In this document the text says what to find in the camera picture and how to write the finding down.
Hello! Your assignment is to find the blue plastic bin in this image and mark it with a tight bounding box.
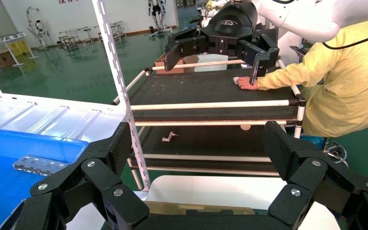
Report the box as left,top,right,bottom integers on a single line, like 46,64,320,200
0,126,90,230

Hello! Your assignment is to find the small white handle piece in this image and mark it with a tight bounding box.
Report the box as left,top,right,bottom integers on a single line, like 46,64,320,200
161,131,179,142

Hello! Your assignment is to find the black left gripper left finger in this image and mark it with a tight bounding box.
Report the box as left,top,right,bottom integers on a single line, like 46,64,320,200
14,121,150,230

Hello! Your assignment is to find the white table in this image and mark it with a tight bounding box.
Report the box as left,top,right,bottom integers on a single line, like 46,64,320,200
66,175,342,230

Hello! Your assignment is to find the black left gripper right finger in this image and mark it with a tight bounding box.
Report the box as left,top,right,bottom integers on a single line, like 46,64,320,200
263,120,368,230

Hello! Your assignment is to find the person in yellow coat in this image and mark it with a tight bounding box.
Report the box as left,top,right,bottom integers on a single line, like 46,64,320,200
257,19,368,138

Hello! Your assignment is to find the white humanoid robot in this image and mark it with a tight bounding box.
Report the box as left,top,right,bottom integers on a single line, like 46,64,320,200
26,7,53,48

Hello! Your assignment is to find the white metal shelf rack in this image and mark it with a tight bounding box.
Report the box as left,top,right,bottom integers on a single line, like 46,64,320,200
0,0,151,192

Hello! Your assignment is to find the yellow sign board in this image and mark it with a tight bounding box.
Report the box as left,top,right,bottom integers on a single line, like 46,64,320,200
8,39,31,57

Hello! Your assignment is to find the silver perforated metal bracket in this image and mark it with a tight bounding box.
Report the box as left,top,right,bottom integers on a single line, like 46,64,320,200
12,155,69,176

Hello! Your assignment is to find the gray humanoid robot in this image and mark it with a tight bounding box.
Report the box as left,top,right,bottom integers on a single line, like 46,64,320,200
148,0,167,34

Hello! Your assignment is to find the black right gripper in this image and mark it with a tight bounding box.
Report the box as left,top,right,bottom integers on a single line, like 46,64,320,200
164,0,280,86

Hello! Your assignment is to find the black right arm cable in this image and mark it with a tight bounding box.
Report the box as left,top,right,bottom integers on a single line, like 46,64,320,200
322,29,368,50

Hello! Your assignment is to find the orange gloved hand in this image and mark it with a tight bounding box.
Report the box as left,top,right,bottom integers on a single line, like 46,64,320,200
237,77,259,91

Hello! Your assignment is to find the white workbench stand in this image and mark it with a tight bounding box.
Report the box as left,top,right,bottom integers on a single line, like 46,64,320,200
0,32,39,67

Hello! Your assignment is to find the brown cardboard box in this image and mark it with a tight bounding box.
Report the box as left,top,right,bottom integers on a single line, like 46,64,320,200
154,54,200,75

